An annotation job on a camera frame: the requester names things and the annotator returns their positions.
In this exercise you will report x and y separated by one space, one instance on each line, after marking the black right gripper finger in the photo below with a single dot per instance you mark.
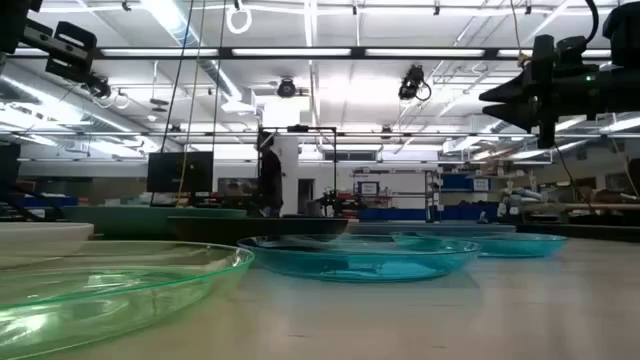
517 90
522 116

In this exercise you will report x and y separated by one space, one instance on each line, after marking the clear blue plastic plate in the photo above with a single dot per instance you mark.
520 246
360 270

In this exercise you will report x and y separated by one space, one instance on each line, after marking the black plastic plate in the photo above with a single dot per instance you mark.
225 230

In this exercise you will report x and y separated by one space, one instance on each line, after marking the clear green plastic plate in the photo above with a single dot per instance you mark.
125 300

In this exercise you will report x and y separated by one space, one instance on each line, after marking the white plastic plate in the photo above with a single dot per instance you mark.
40 237

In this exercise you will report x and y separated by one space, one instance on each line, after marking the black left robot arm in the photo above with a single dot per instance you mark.
70 50

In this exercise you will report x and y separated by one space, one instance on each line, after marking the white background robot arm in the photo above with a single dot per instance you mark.
520 200

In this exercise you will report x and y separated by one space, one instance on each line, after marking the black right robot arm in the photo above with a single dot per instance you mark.
625 90

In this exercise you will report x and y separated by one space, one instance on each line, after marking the blue storage bins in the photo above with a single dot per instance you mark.
450 213

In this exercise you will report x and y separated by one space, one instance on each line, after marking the grey blue plastic plate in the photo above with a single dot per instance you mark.
450 228

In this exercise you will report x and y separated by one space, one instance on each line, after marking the person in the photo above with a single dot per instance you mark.
271 180

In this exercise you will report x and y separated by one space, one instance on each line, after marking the black overhead light crossbar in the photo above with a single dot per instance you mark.
225 52

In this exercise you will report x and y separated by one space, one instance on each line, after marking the black computer monitor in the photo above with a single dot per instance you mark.
180 172

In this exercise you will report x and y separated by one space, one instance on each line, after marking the large opaque green plastic plate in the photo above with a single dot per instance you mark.
125 222

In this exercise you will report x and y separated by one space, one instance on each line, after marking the black ceiling camera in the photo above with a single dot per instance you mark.
411 82
286 88

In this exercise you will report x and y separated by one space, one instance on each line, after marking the black table edge frame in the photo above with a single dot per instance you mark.
580 231

